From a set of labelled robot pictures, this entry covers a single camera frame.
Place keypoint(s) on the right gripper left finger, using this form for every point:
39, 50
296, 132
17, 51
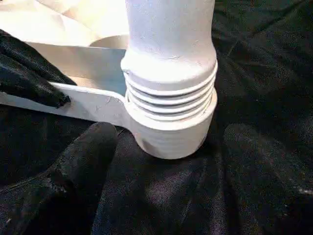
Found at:
63, 191

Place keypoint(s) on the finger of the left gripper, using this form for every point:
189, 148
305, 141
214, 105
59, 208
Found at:
32, 90
32, 58

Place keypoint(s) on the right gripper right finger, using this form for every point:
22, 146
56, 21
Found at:
269, 186

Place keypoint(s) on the white plastic table top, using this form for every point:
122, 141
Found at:
98, 63

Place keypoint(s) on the white plastic table leg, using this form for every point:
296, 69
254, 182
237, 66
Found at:
168, 54

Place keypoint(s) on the black mat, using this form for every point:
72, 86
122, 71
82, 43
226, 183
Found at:
259, 73

